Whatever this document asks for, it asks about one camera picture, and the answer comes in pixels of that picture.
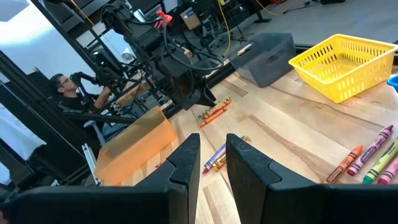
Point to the magenta crayon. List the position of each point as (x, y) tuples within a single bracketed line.
[(370, 151)]

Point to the white round device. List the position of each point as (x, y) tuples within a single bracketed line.
[(127, 54)]

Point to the person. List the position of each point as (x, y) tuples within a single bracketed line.
[(66, 93)]

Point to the pink crayon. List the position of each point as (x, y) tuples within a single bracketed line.
[(390, 172)]

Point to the silver aluminium profile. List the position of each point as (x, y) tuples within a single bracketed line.
[(90, 161)]

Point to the yellow plastic basket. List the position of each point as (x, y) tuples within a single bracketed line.
[(326, 87)]

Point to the orange translucent plastic bin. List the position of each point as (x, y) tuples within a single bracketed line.
[(133, 146)]

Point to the cardboard box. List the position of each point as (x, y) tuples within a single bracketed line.
[(190, 20)]

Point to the red-violet crayon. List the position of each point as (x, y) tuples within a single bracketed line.
[(214, 161)]

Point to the dark grey plastic bin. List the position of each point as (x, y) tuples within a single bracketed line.
[(264, 71)]

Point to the red clamp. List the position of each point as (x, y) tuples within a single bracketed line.
[(164, 17)]

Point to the blue plastic basket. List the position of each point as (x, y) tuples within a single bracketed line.
[(394, 83)]

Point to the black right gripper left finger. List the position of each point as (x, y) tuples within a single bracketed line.
[(93, 205)]

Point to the blue crayon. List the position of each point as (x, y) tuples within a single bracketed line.
[(215, 155)]

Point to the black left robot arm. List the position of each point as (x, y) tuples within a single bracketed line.
[(140, 34)]

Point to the green crayon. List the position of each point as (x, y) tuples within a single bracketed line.
[(214, 107), (381, 163)]

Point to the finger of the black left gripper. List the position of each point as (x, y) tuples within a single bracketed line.
[(189, 101), (206, 96)]

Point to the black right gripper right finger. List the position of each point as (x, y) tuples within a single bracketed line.
[(311, 205)]

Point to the white cloth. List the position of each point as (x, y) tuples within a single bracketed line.
[(15, 133)]

